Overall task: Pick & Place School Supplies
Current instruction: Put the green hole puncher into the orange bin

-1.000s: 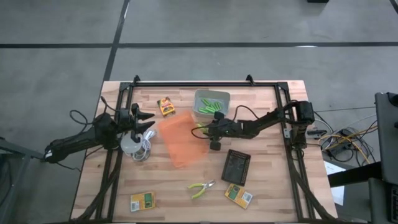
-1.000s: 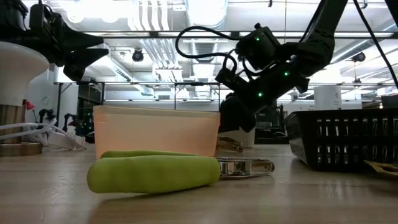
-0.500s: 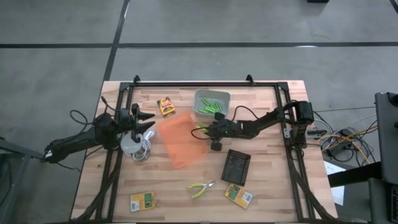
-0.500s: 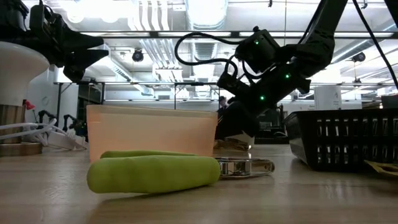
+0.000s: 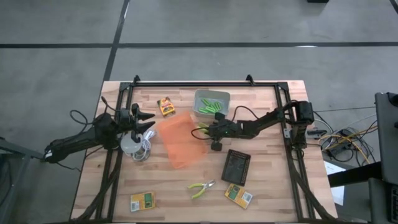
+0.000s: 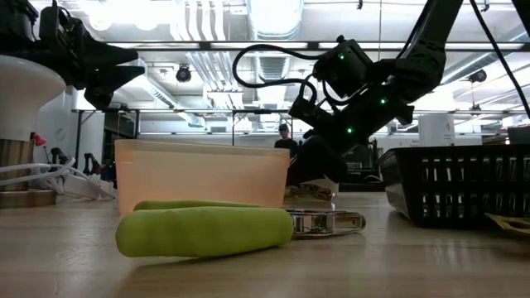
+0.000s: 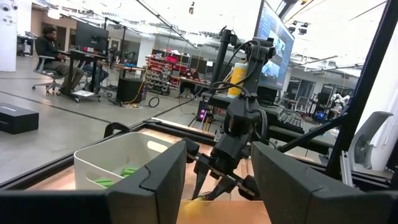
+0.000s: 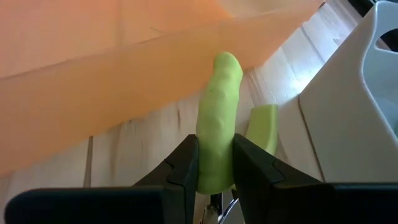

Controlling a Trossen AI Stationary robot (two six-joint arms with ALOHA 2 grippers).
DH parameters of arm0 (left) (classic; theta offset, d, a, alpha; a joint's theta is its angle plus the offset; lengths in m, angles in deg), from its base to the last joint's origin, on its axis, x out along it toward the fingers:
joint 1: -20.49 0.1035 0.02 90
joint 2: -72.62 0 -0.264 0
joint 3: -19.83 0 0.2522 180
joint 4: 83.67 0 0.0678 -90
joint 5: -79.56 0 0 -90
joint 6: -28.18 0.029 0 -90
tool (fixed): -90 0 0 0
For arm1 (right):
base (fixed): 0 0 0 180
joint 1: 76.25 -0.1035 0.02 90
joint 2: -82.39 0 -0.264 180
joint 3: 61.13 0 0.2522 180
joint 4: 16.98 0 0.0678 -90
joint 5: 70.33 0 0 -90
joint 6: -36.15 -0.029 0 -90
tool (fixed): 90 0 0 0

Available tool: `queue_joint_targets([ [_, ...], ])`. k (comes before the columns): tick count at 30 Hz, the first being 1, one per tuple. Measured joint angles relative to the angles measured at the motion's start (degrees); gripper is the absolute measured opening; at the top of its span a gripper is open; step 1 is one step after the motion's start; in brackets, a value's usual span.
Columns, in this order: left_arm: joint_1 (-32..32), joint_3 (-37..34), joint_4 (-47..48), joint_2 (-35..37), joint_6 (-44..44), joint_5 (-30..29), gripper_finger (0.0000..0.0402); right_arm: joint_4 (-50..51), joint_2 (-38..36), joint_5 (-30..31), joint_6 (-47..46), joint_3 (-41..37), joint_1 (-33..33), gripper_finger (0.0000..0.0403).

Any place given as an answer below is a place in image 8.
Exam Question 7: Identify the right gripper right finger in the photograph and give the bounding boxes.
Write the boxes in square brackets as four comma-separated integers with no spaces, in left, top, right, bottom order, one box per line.
[233,134,398,224]

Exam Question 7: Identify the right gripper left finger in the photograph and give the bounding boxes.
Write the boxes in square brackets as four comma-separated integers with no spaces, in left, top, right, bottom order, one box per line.
[4,135,199,224]

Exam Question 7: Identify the green-handled pliers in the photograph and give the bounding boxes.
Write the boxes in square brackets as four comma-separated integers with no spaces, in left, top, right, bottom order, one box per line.
[195,52,280,224]

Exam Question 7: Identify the white plastic bin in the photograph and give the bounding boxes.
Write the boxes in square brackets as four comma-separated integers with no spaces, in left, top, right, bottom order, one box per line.
[297,0,398,184]

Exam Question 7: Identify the orange translucent plastic bin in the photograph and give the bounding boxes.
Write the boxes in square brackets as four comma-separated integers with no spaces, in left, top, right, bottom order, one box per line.
[0,0,326,179]

